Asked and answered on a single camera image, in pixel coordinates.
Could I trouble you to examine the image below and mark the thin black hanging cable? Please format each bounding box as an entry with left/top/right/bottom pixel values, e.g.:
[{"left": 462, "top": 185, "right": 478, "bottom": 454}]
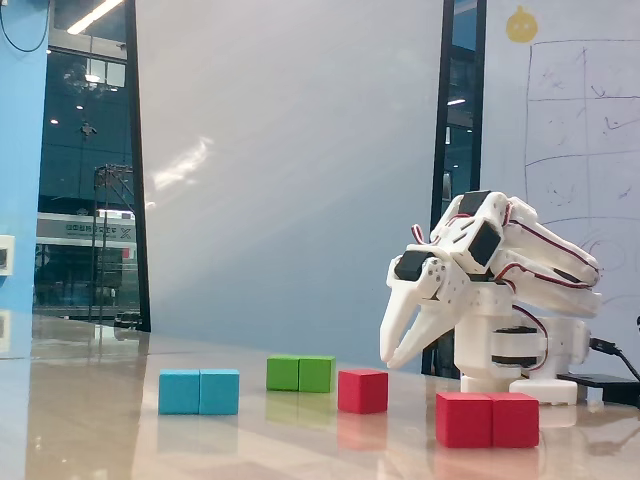
[{"left": 0, "top": 0, "right": 54, "bottom": 52}]

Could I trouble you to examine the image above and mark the whiteboard with marker drawings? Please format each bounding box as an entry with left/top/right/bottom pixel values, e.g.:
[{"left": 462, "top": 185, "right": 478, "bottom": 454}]
[{"left": 480, "top": 0, "right": 640, "bottom": 386}]

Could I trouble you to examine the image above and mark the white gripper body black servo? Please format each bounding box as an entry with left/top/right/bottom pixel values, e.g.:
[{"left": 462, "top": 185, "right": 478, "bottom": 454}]
[{"left": 386, "top": 243, "right": 452, "bottom": 302}]

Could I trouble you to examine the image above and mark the black power cable with plug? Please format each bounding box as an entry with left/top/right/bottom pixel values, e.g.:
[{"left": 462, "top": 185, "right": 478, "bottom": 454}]
[{"left": 588, "top": 337, "right": 640, "bottom": 384}]

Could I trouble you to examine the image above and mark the black power adapter box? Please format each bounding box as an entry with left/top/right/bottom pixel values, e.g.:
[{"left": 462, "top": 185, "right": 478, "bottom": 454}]
[{"left": 556, "top": 372, "right": 640, "bottom": 407}]

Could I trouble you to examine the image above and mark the large white partition panel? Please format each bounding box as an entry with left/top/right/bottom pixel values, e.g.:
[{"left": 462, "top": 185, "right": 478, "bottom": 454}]
[{"left": 134, "top": 0, "right": 446, "bottom": 375}]

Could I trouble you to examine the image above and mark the long blue block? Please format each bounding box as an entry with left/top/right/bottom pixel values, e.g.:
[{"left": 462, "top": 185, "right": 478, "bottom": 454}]
[{"left": 158, "top": 368, "right": 241, "bottom": 416}]

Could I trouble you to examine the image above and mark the red black servo wire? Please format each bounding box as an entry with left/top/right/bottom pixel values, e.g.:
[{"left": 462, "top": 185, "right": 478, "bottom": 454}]
[{"left": 409, "top": 222, "right": 437, "bottom": 249}]

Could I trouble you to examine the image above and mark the long red block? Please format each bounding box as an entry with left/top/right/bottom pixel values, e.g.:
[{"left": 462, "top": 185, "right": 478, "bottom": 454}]
[{"left": 435, "top": 391, "right": 541, "bottom": 449}]

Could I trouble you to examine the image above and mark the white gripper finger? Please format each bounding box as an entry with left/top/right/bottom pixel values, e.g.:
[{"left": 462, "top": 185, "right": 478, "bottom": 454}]
[
  {"left": 378, "top": 285, "right": 426, "bottom": 362},
  {"left": 388, "top": 258, "right": 472, "bottom": 370}
]

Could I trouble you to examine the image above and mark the yellow round sticker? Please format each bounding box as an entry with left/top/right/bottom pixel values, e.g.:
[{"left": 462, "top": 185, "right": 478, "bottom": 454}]
[{"left": 505, "top": 4, "right": 539, "bottom": 45}]

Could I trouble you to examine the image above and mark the long green block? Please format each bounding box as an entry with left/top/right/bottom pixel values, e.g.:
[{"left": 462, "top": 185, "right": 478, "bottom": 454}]
[{"left": 265, "top": 354, "right": 337, "bottom": 394}]

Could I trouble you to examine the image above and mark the ceiling light strip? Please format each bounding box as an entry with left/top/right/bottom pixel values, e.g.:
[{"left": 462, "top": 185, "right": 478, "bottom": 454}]
[{"left": 66, "top": 0, "right": 126, "bottom": 36}]

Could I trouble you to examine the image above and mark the small red cube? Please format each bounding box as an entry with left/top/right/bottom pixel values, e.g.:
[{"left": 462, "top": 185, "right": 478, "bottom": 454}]
[{"left": 337, "top": 368, "right": 390, "bottom": 415}]

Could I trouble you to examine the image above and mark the dark metal scaffold tower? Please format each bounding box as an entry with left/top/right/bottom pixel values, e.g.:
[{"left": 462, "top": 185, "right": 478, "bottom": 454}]
[{"left": 88, "top": 162, "right": 136, "bottom": 325}]

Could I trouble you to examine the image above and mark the white wall switch box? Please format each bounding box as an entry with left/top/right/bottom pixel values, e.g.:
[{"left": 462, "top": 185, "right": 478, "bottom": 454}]
[{"left": 0, "top": 234, "right": 16, "bottom": 277}]

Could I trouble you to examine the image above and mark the black window frame post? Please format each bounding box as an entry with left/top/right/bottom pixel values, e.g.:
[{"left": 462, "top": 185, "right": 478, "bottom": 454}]
[{"left": 123, "top": 0, "right": 153, "bottom": 334}]

